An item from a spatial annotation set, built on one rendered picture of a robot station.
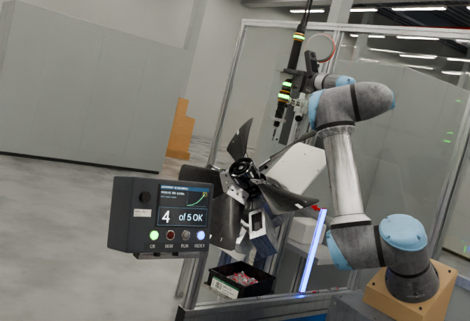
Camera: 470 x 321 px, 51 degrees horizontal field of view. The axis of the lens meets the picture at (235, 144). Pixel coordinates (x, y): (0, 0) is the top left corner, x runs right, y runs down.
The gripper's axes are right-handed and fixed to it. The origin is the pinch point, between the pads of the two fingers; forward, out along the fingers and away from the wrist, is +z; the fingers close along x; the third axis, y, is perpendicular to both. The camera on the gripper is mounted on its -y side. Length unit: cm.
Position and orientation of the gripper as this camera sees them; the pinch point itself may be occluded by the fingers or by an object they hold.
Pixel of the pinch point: (285, 70)
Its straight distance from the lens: 207.1
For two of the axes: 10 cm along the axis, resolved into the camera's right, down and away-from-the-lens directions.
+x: 7.5, 1.2, 6.5
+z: -6.1, -2.3, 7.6
